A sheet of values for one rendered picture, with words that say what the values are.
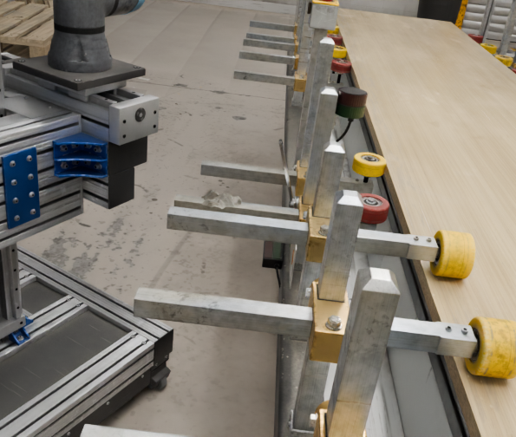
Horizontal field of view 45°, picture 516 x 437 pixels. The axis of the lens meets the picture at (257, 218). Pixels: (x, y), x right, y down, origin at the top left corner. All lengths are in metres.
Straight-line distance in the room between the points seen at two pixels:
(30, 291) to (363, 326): 1.71
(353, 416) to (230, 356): 1.61
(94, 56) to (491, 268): 0.98
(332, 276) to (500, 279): 0.42
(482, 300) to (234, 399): 1.17
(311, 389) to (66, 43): 0.97
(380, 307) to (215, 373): 1.63
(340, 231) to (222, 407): 1.32
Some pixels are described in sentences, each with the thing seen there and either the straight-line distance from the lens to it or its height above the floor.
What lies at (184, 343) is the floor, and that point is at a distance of 2.28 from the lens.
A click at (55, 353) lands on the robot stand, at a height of 0.21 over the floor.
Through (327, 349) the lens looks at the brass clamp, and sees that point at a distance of 0.83.
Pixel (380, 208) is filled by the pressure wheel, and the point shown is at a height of 0.91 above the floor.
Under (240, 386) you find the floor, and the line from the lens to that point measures 2.14.
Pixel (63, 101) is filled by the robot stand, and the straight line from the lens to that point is 1.58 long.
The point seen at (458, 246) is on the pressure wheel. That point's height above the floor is 0.97.
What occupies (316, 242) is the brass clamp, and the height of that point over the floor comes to 0.96.
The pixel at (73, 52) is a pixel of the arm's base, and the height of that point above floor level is 1.08.
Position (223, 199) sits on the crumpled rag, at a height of 0.87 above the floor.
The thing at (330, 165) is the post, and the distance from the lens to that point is 1.04.
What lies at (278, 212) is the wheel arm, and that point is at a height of 0.86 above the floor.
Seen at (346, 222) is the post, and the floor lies 1.09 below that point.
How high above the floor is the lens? 1.46
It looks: 28 degrees down
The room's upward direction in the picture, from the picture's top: 7 degrees clockwise
